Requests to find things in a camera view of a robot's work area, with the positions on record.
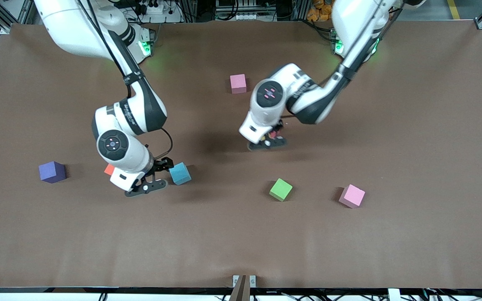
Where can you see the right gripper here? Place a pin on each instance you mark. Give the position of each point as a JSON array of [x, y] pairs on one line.
[[160, 164]]

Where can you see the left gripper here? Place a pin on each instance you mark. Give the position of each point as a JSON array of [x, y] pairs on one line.
[[275, 130]]

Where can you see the red foam cube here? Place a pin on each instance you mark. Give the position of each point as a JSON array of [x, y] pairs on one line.
[[272, 135]]

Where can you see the blue foam cube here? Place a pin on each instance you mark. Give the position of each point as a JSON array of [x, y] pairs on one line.
[[180, 173]]

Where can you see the orange foam cube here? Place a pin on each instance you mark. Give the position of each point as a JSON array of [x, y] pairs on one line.
[[108, 169]]

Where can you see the pink foam cube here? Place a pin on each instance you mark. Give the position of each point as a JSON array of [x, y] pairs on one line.
[[238, 82], [352, 195]]

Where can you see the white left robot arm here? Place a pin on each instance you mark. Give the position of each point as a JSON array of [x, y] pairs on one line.
[[308, 100]]

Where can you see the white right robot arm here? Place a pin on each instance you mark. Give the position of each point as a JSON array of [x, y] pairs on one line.
[[78, 29]]

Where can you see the green foam cube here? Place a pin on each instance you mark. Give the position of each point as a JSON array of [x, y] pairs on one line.
[[280, 189]]

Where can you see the brown table cover sheet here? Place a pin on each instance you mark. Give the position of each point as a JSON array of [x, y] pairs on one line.
[[224, 234]]

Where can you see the purple foam cube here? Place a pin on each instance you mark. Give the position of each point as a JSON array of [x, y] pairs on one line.
[[52, 172]]

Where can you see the long white power strip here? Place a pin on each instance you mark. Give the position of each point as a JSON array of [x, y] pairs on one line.
[[245, 16]]

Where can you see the bag of orange items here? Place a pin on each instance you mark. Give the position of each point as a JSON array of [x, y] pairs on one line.
[[318, 12]]

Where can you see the white power strip with plugs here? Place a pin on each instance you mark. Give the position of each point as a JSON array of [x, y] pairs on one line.
[[161, 9]]

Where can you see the white paper tag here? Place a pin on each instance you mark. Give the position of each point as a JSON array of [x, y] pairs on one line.
[[394, 295]]

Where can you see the grey metal clamp bracket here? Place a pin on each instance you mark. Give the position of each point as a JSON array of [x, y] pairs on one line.
[[252, 281]]

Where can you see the brown stand post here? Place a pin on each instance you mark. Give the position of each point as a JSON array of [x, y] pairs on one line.
[[239, 292]]

